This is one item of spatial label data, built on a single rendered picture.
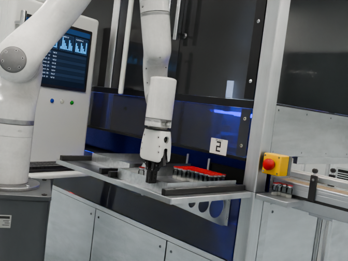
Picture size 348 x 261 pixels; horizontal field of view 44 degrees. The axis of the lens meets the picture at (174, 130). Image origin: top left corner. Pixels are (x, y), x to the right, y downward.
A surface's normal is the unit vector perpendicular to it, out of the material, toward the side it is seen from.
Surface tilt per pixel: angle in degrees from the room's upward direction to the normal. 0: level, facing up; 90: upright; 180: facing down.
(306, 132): 90
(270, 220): 90
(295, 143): 90
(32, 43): 69
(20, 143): 90
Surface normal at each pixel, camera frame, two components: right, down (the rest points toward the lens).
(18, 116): 0.56, 0.10
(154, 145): -0.65, -0.02
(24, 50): 0.44, -0.22
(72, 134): 0.79, 0.13
